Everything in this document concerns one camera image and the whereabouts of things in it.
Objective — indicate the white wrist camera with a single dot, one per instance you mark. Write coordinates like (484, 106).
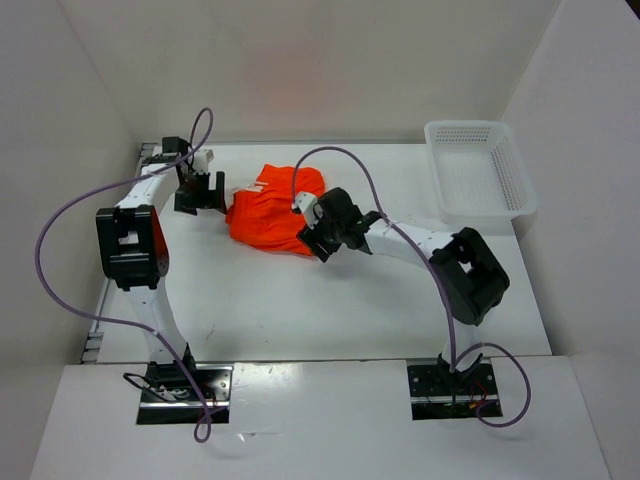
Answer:
(307, 205)
(199, 164)

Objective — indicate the white plastic mesh basket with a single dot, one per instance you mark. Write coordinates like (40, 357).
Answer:
(478, 172)

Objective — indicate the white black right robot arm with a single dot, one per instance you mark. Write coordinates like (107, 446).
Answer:
(468, 277)

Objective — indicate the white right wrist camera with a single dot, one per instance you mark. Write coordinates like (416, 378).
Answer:
(307, 205)

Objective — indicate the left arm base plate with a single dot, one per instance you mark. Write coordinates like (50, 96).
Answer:
(168, 398)

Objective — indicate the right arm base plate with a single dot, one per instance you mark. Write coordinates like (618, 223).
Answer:
(432, 397)

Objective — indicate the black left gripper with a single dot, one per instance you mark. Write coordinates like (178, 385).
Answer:
(209, 199)

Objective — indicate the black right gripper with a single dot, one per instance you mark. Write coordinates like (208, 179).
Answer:
(311, 238)

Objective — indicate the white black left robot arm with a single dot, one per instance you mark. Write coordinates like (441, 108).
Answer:
(165, 344)

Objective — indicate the aluminium table edge rail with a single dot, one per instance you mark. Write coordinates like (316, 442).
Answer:
(126, 233)

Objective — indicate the orange mesh shorts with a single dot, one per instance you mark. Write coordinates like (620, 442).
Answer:
(260, 215)

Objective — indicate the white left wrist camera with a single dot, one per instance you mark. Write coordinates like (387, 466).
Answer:
(199, 164)

